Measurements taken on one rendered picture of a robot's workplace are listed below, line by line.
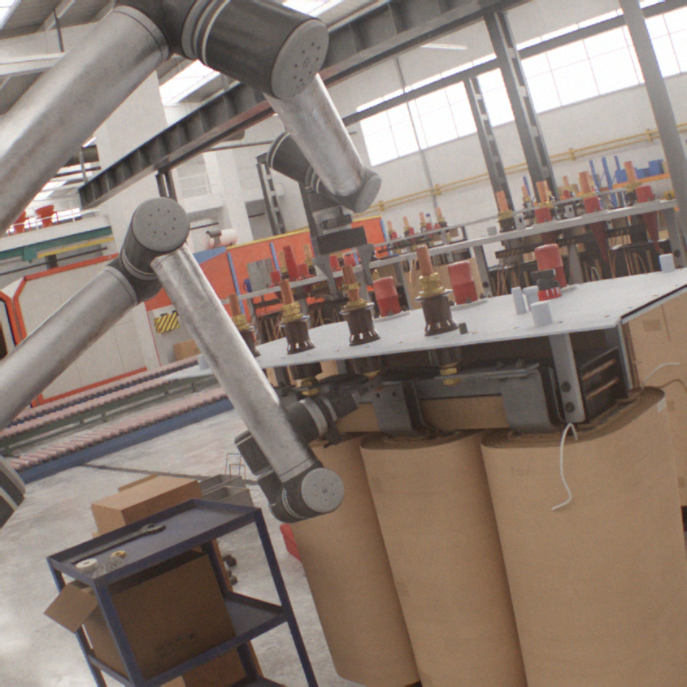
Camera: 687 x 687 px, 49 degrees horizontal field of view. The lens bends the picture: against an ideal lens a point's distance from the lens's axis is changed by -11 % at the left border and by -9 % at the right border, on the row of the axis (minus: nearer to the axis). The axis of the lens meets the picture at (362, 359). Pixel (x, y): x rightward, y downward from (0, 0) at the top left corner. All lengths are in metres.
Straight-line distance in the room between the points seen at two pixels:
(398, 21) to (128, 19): 11.16
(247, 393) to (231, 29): 0.93
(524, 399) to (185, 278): 0.83
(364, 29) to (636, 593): 11.69
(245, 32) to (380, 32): 11.56
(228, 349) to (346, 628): 1.15
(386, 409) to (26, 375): 0.96
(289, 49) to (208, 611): 1.85
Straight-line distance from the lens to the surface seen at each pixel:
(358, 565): 2.54
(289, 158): 1.97
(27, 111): 1.25
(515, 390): 1.90
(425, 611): 2.37
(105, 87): 1.28
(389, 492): 2.25
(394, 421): 2.20
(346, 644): 2.75
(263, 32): 1.25
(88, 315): 2.08
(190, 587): 2.56
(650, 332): 3.50
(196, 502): 2.95
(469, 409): 2.14
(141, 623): 2.50
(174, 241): 1.94
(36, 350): 2.04
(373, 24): 12.91
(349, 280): 2.14
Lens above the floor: 1.57
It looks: 7 degrees down
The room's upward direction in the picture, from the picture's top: 14 degrees counter-clockwise
